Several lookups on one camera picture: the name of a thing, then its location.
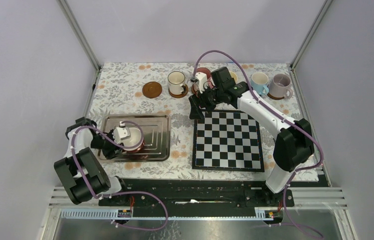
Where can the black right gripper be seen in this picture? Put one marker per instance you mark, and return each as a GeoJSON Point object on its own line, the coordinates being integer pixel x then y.
{"type": "Point", "coordinates": [196, 113]}

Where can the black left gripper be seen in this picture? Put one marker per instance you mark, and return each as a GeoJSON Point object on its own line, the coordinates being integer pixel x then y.
{"type": "Point", "coordinates": [113, 149]}

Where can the brown wooden coaster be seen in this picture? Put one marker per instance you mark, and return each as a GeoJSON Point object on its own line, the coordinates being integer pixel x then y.
{"type": "Point", "coordinates": [183, 94]}
{"type": "Point", "coordinates": [152, 89]}
{"type": "Point", "coordinates": [274, 98]}

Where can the pink mug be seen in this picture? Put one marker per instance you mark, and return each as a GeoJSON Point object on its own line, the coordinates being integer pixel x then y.
{"type": "Point", "coordinates": [206, 71]}

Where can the white red wide cup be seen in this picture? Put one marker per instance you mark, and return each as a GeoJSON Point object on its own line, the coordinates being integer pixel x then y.
{"type": "Point", "coordinates": [134, 142]}

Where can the white ribbed mug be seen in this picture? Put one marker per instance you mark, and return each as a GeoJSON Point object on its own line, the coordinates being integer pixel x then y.
{"type": "Point", "coordinates": [176, 80]}

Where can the metal tray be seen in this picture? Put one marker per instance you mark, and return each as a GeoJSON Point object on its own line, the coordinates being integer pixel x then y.
{"type": "Point", "coordinates": [156, 128]}

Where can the cream yellow mug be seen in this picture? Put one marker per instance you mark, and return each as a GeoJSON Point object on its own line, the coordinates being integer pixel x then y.
{"type": "Point", "coordinates": [234, 76]}

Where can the blue handled white mug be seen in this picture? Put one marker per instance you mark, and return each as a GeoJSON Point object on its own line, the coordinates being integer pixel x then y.
{"type": "Point", "coordinates": [259, 82]}

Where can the lavender mug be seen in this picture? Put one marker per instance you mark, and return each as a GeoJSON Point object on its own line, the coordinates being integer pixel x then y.
{"type": "Point", "coordinates": [281, 86]}

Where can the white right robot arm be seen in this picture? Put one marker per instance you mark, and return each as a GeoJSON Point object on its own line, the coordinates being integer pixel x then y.
{"type": "Point", "coordinates": [293, 138]}

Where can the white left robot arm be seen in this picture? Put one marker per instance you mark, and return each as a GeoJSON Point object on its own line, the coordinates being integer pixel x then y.
{"type": "Point", "coordinates": [79, 170]}

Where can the black white chessboard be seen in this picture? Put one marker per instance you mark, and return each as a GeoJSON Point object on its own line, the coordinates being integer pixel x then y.
{"type": "Point", "coordinates": [227, 140]}

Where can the floral patterned tablecloth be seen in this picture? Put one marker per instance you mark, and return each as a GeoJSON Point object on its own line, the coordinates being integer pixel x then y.
{"type": "Point", "coordinates": [119, 92]}

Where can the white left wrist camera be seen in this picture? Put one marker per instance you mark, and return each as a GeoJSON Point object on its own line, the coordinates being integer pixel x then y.
{"type": "Point", "coordinates": [121, 133]}

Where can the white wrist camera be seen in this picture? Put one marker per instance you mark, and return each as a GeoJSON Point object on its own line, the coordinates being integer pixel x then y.
{"type": "Point", "coordinates": [199, 83]}
{"type": "Point", "coordinates": [121, 133]}

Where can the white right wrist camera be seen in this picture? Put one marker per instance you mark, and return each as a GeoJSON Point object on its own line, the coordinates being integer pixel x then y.
{"type": "Point", "coordinates": [199, 83]}

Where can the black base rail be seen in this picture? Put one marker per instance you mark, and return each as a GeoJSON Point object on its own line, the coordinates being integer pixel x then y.
{"type": "Point", "coordinates": [210, 199]}

